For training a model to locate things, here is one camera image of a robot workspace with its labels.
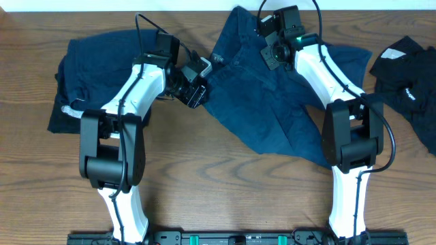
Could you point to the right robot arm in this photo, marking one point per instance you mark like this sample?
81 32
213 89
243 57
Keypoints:
352 134

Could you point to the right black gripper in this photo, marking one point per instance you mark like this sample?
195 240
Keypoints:
269 58

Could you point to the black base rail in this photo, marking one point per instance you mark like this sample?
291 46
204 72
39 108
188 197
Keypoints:
297 237

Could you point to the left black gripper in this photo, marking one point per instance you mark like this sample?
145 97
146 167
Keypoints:
192 97

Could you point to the folded navy shorts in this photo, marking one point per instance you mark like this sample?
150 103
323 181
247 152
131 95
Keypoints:
95 68

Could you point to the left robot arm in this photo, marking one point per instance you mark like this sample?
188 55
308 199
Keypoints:
112 151

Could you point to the black garment with logo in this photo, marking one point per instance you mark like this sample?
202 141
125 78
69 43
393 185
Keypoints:
405 80

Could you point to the folded black shorts white stripe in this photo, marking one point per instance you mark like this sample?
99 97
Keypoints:
66 115

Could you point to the blue denim shorts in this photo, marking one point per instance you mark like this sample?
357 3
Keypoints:
266 110

